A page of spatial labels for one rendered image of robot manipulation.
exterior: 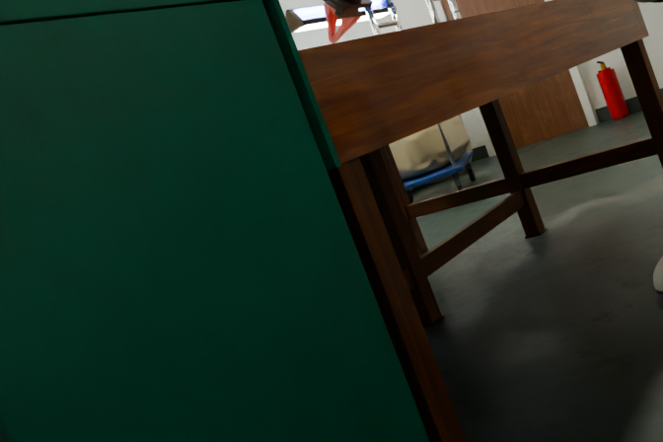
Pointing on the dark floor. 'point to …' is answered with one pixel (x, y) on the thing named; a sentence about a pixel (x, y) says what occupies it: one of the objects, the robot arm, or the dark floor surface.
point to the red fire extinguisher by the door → (612, 92)
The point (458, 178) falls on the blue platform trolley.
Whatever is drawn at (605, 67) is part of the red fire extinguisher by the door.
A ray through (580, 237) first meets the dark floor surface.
